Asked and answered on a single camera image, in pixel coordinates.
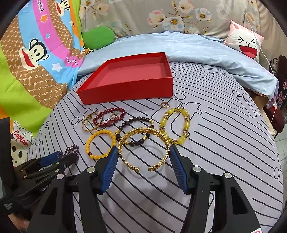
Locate garnet multi-strand bracelet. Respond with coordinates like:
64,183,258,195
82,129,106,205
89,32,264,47
64,145,80,162

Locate gold woven cuff bangle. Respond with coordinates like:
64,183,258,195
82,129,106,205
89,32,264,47
118,127,171,173

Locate yellow jade gold bracelet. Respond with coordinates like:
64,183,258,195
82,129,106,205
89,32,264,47
159,107,191,146

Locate yellow amber bead bracelet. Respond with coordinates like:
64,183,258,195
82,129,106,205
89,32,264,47
85,129,117,160

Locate dark brown bead bracelet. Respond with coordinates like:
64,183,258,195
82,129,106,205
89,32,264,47
115,116,155,147

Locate dark red bead bracelet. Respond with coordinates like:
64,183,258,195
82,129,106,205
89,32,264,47
93,107,127,128

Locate thin gold bangle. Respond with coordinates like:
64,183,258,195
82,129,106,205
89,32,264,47
81,112,103,132

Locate grey striped bed sheet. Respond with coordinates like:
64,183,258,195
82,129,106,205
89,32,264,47
27,61,284,233

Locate red cardboard tray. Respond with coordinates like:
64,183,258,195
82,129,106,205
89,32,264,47
76,52,173,105

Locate cartoon monkey colourful blanket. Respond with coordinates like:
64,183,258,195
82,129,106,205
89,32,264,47
1,1,87,166

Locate dark red chair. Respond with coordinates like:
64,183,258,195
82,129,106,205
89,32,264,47
264,55,286,133

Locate light blue quilt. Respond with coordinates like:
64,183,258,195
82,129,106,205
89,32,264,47
78,31,279,99

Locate green plush pillow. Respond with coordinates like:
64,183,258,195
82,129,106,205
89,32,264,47
82,26,115,49

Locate pink cartoon face cushion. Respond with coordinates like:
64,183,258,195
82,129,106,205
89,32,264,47
224,20,264,62

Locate floral grey pillow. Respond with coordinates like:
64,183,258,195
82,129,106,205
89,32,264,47
79,0,260,39

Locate white charging cable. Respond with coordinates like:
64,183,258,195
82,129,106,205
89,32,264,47
244,9,277,126

